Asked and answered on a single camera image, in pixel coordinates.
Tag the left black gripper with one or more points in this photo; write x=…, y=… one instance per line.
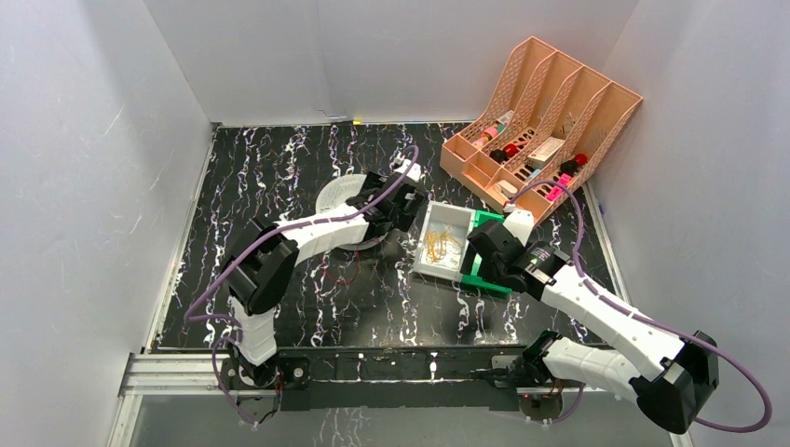
x=402, y=209

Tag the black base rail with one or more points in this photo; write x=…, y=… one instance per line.
x=465, y=376

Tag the red black ball item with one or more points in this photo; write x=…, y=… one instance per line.
x=504, y=154

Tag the pink white tube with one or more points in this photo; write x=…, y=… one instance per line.
x=489, y=133

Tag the white plastic bin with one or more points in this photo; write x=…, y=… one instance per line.
x=442, y=242

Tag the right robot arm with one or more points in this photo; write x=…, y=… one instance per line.
x=667, y=376

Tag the white box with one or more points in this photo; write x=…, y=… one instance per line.
x=543, y=154

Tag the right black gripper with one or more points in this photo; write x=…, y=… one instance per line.
x=469, y=259

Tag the red black bottle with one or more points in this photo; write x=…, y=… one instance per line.
x=573, y=166

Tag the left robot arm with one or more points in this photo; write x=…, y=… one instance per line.
x=261, y=263

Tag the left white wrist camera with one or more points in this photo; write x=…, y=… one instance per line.
x=408, y=168

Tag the pink marker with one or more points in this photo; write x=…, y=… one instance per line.
x=564, y=180

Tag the peach file organizer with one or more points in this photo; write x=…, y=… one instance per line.
x=552, y=95

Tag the white small eraser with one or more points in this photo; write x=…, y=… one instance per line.
x=506, y=189

